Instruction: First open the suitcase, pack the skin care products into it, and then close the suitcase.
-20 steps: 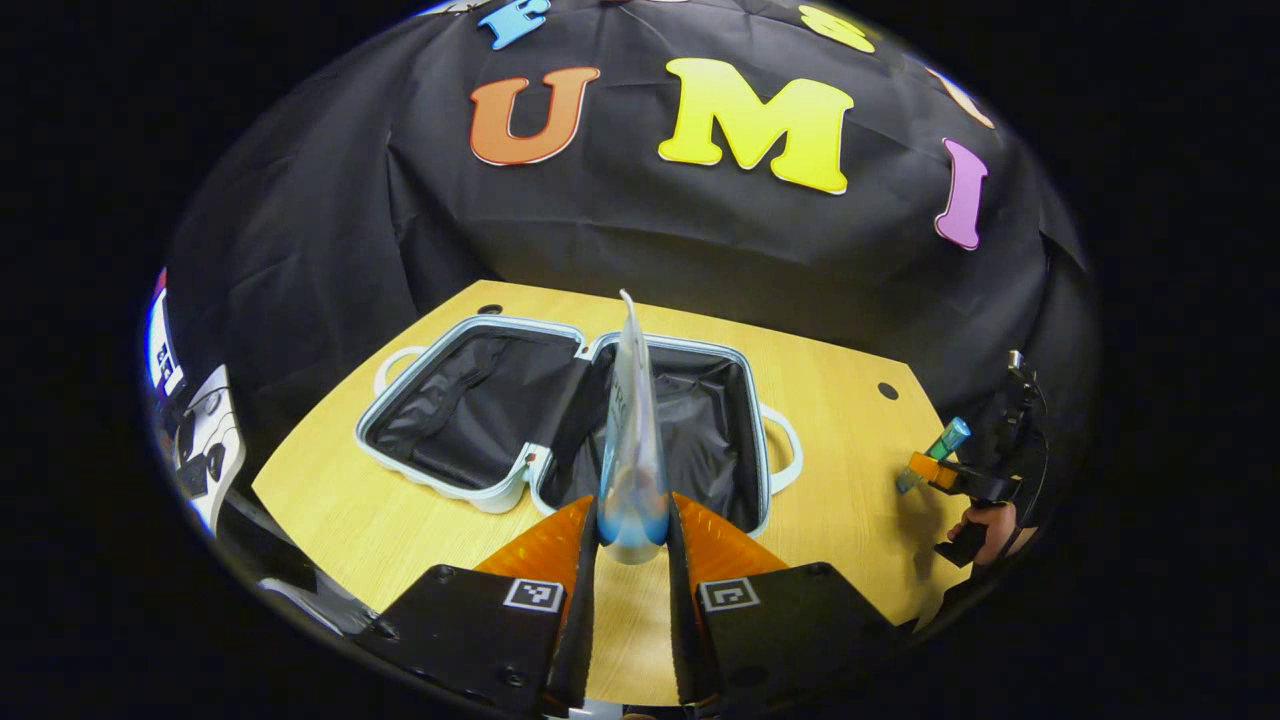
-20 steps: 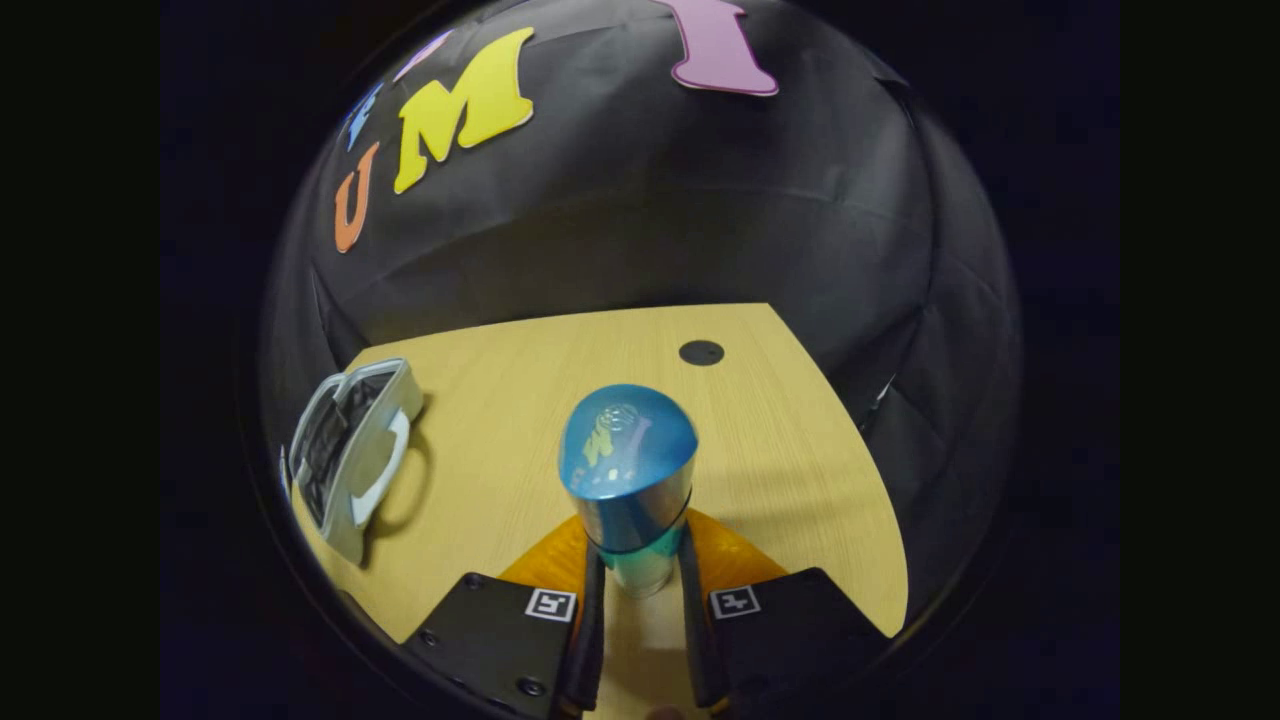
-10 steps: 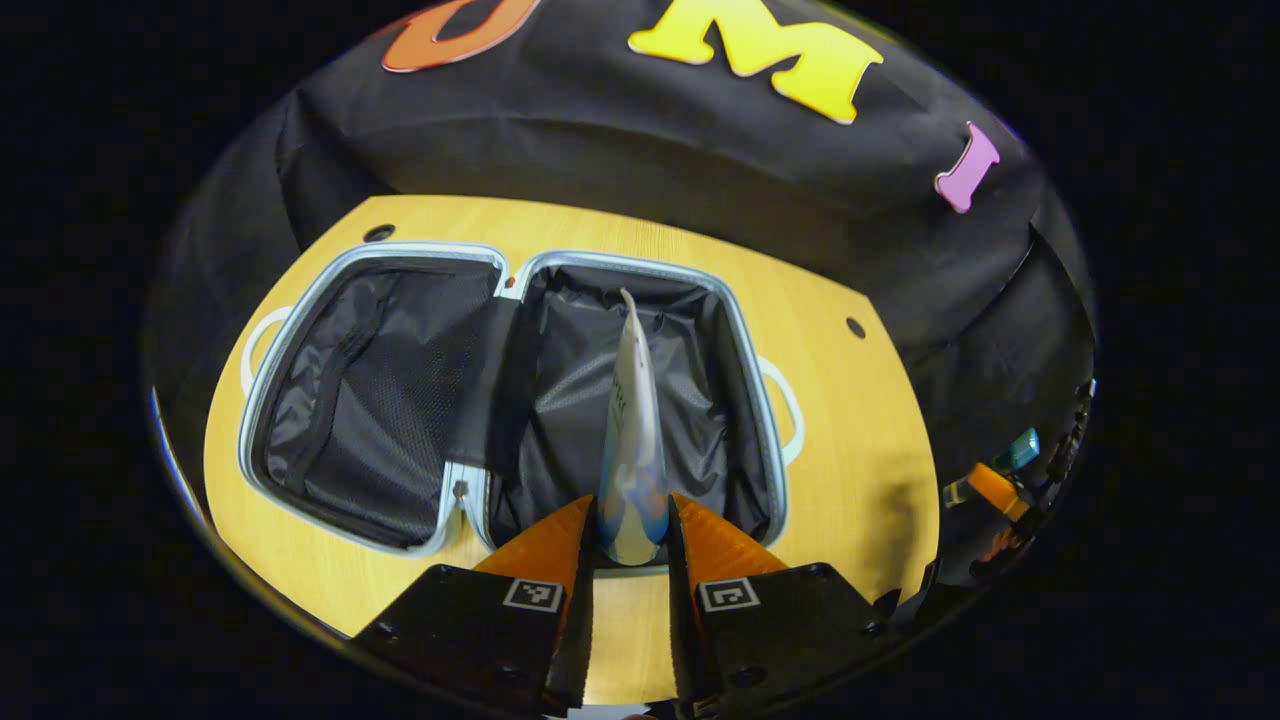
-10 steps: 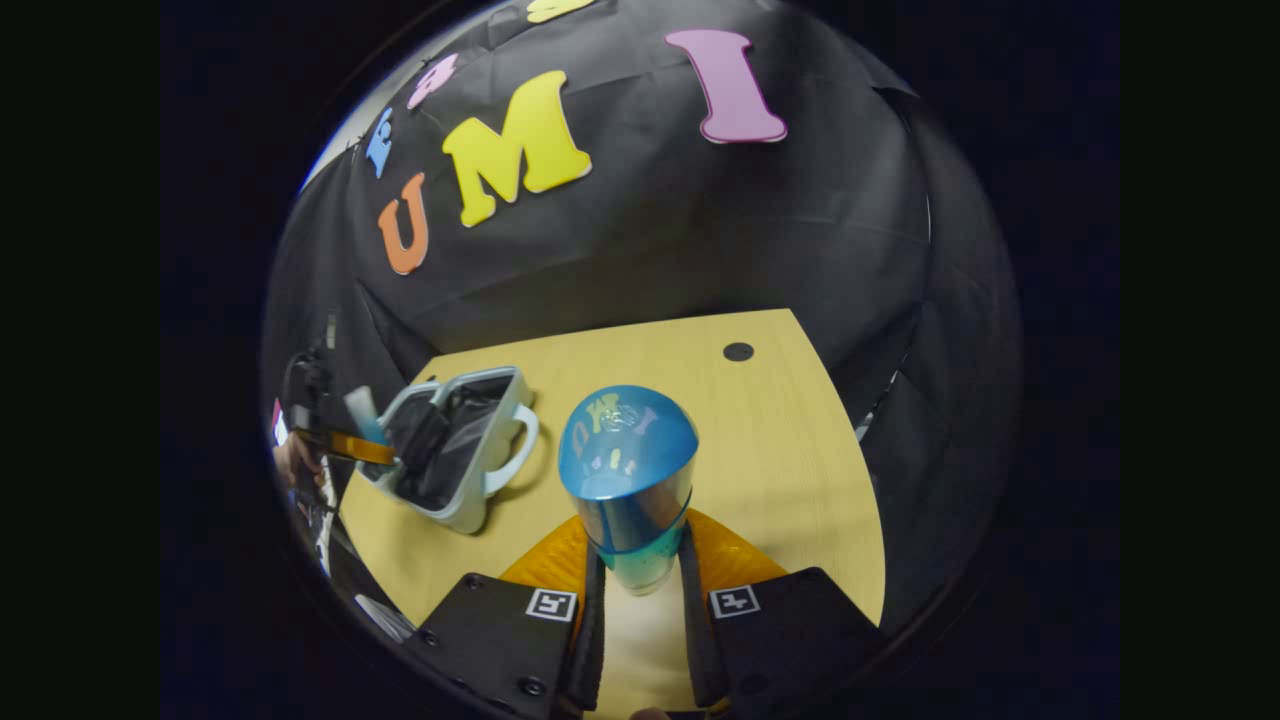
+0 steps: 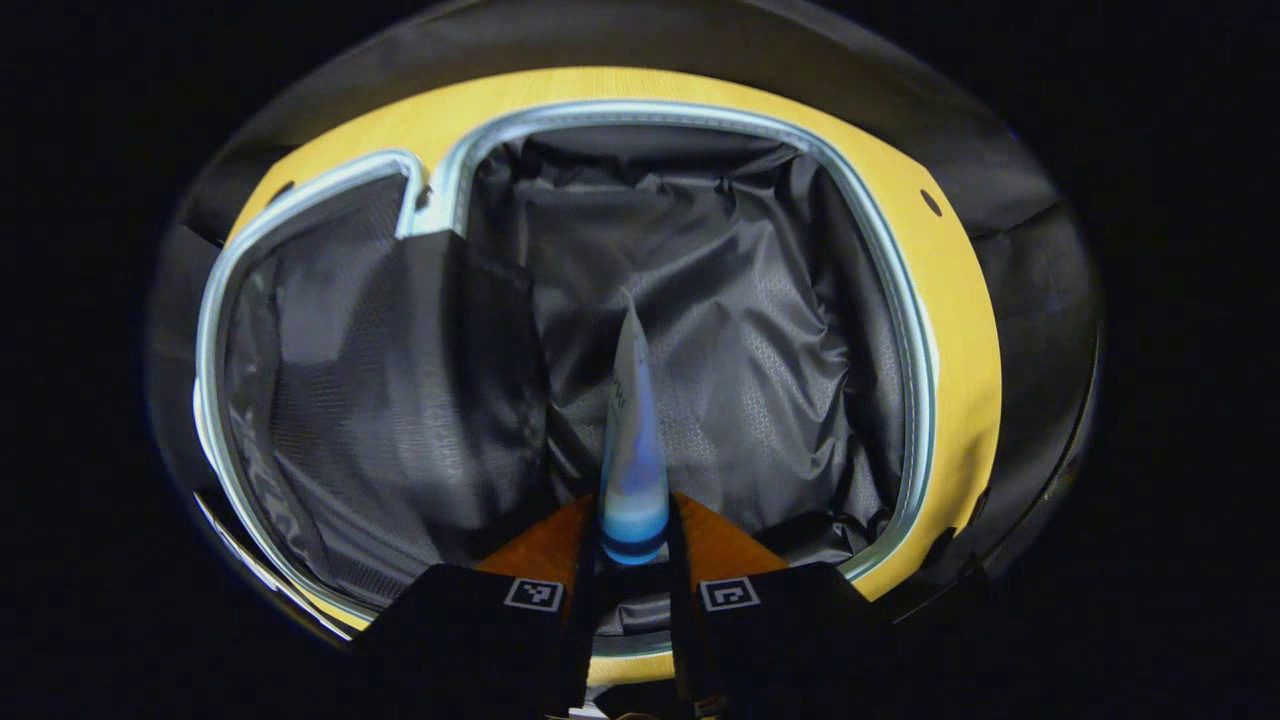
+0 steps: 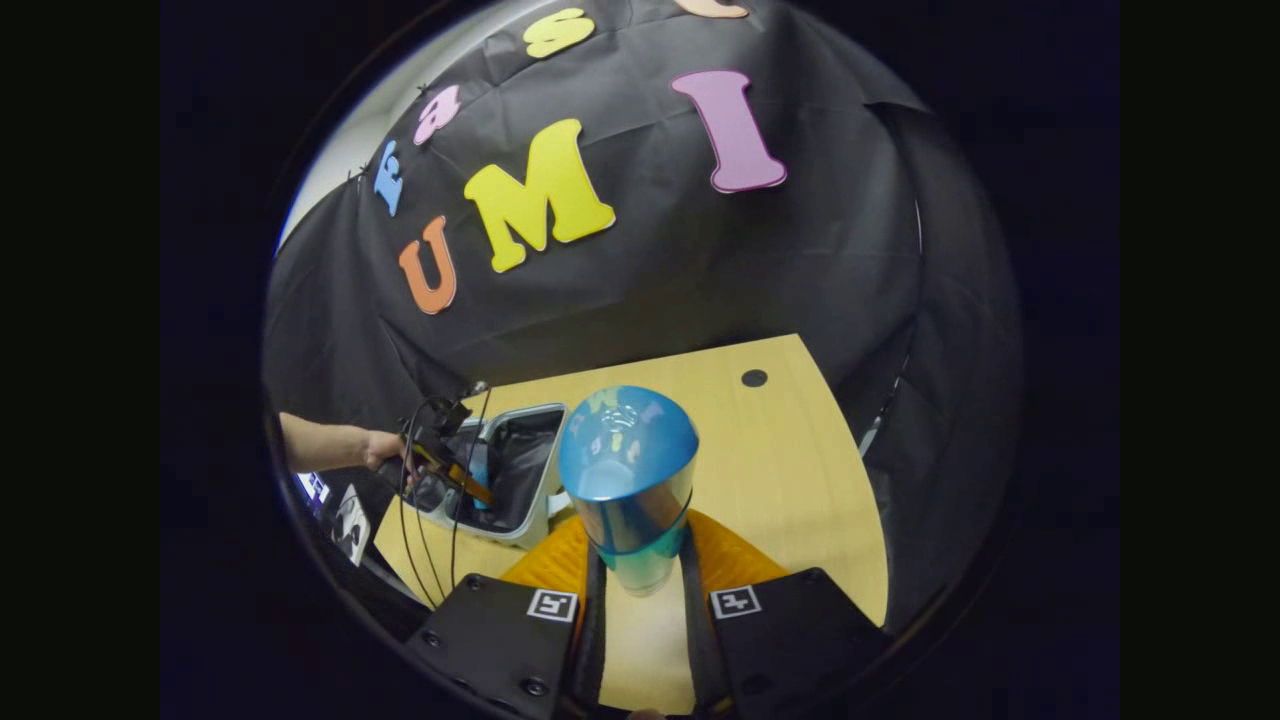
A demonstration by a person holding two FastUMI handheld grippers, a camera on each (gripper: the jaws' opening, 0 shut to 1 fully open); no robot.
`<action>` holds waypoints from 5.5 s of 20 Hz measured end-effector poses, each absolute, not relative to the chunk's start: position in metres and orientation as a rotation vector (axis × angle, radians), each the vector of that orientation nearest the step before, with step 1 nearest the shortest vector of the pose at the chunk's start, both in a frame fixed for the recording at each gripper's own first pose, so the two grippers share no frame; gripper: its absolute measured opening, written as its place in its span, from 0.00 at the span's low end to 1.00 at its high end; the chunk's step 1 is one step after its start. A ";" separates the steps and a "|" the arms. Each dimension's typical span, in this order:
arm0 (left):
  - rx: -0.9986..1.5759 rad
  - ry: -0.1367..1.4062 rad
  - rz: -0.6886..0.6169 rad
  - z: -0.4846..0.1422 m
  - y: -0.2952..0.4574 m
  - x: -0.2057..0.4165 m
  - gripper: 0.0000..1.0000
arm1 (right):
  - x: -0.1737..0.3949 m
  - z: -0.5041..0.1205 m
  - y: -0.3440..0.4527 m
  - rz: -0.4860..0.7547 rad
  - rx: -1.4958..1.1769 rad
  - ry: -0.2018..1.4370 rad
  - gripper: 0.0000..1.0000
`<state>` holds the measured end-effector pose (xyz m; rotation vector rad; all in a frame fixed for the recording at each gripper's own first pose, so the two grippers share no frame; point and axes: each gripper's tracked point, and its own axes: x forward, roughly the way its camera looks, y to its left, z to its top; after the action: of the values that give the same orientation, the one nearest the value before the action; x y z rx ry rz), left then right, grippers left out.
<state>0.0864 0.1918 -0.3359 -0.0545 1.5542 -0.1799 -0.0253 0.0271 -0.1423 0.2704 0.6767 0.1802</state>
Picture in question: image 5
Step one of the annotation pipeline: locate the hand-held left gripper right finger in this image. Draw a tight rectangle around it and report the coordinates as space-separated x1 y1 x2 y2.
665 490 906 720

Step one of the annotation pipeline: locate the blue skin care tube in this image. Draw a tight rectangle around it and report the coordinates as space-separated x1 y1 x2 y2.
597 298 672 568

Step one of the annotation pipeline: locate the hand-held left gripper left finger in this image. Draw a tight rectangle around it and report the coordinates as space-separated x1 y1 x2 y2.
350 495 603 720

